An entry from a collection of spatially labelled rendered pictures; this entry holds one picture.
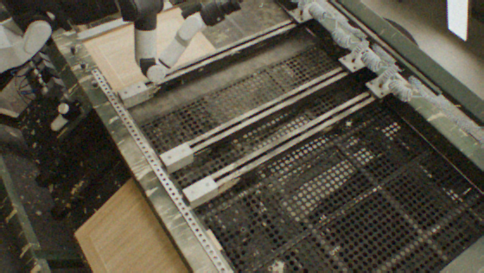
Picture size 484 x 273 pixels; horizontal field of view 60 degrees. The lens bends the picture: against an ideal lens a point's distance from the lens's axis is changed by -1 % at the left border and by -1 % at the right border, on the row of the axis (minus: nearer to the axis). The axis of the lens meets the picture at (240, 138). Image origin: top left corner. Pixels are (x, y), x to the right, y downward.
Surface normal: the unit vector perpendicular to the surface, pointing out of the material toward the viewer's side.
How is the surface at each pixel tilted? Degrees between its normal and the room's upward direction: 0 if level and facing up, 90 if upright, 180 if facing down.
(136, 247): 90
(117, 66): 56
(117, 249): 90
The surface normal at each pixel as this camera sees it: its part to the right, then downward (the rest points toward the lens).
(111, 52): 0.07, -0.57
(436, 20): -0.44, -0.26
